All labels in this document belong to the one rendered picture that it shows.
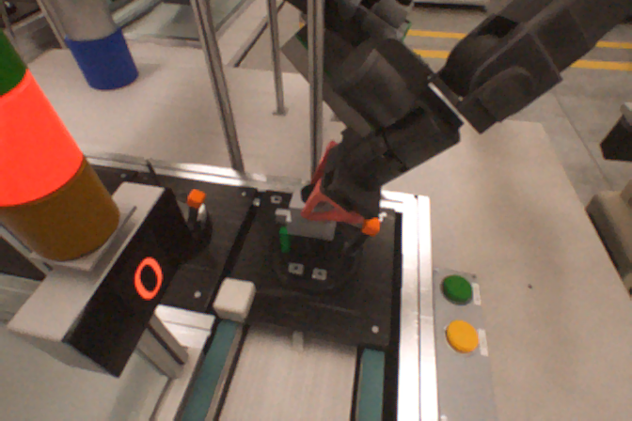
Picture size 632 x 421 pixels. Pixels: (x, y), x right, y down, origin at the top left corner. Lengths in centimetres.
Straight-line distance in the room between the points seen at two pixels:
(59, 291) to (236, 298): 28
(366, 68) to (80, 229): 23
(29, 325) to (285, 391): 35
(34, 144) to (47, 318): 11
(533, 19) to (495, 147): 71
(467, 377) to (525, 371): 17
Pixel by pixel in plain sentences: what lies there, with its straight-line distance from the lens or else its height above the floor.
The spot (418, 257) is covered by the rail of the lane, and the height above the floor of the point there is 95.
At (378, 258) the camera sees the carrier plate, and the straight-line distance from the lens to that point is 56.
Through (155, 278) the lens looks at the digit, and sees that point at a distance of 30.
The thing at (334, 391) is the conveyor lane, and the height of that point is 92.
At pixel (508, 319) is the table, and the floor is 86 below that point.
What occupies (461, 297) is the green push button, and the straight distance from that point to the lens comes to 56.
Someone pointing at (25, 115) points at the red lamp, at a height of 135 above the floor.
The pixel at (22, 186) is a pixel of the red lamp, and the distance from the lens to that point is 21.
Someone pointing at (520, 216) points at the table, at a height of 86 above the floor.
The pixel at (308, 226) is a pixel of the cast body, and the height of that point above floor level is 108.
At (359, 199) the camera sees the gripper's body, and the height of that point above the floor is 117.
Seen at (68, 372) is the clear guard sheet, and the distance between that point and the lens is 36.
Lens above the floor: 144
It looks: 46 degrees down
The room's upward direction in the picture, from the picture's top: straight up
